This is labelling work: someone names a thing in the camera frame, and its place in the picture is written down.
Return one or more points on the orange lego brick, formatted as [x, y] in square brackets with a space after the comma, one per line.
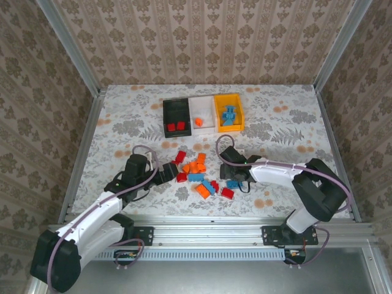
[202, 191]
[199, 122]
[193, 166]
[201, 158]
[186, 168]
[201, 167]

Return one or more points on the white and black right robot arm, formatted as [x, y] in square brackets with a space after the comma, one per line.
[269, 174]

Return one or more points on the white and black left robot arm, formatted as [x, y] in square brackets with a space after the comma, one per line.
[92, 214]

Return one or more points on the yellow plastic bin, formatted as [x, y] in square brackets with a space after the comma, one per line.
[219, 116]

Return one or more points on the floral table covering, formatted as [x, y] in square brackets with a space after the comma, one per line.
[275, 128]

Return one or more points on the white plastic bin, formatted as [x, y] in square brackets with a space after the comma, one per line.
[202, 107]

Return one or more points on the black plastic bin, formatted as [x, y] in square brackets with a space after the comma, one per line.
[176, 110]

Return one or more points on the grey metal panel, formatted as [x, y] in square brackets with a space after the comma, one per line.
[214, 278]

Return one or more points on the aluminium table side rail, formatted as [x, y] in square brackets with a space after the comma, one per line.
[336, 153]
[83, 153]

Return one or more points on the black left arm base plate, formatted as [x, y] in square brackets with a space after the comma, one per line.
[145, 235]

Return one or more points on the aluminium mounting rail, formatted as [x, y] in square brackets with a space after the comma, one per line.
[208, 232]

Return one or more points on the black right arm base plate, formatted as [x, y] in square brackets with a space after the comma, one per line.
[271, 235]

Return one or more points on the aluminium frame post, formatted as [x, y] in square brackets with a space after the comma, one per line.
[74, 52]
[341, 46]

